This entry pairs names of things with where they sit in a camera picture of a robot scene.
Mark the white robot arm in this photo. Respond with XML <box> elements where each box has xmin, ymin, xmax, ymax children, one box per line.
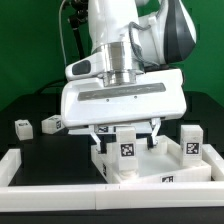
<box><xmin>61</xmin><ymin>0</ymin><xmax>196</xmax><ymax>135</ymax></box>

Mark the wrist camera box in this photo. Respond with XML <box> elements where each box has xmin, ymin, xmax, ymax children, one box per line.
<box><xmin>65</xmin><ymin>52</ymin><xmax>106</xmax><ymax>81</ymax></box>

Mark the white sheet with tags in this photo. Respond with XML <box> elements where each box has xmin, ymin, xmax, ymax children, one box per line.
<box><xmin>69</xmin><ymin>122</ymin><xmax>152</xmax><ymax>135</ymax></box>

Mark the white U-shaped fence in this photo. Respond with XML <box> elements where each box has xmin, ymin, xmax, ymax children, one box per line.
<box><xmin>0</xmin><ymin>149</ymin><xmax>224</xmax><ymax>212</ymax></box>

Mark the black cable at base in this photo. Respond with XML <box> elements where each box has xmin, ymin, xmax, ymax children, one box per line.
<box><xmin>34</xmin><ymin>79</ymin><xmax>68</xmax><ymax>95</ymax></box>

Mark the white square table top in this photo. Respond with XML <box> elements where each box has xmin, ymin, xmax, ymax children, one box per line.
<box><xmin>91</xmin><ymin>136</ymin><xmax>211</xmax><ymax>184</ymax></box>

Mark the white cable behind robot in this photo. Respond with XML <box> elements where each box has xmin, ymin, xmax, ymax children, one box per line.
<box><xmin>57</xmin><ymin>0</ymin><xmax>70</xmax><ymax>80</ymax></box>

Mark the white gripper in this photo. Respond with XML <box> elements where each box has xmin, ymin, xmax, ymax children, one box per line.
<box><xmin>61</xmin><ymin>69</ymin><xmax>186</xmax><ymax>153</ymax></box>

